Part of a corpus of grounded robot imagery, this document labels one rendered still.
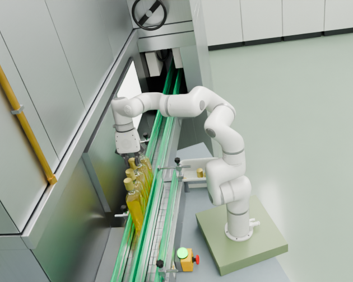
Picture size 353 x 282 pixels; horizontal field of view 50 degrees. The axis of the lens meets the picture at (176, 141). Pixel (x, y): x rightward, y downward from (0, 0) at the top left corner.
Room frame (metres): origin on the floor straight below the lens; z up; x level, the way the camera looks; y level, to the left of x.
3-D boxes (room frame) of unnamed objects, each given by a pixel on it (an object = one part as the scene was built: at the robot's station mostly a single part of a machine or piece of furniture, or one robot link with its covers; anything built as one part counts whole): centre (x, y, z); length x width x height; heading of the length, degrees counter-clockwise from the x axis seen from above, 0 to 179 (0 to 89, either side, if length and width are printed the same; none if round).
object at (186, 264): (1.06, 0.08, 0.79); 0.07 x 0.07 x 0.07; 76
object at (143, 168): (1.39, 0.19, 0.99); 0.06 x 0.06 x 0.21; 77
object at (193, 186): (1.59, -0.06, 0.79); 0.27 x 0.17 x 0.08; 76
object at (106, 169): (1.69, 0.26, 1.15); 0.90 x 0.03 x 0.34; 166
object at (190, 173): (1.58, -0.08, 0.80); 0.22 x 0.17 x 0.09; 76
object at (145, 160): (1.45, 0.18, 0.99); 0.06 x 0.06 x 0.21; 77
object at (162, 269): (0.90, 0.13, 0.94); 0.07 x 0.04 x 0.13; 76
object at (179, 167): (1.49, 0.04, 0.95); 0.17 x 0.03 x 0.12; 76
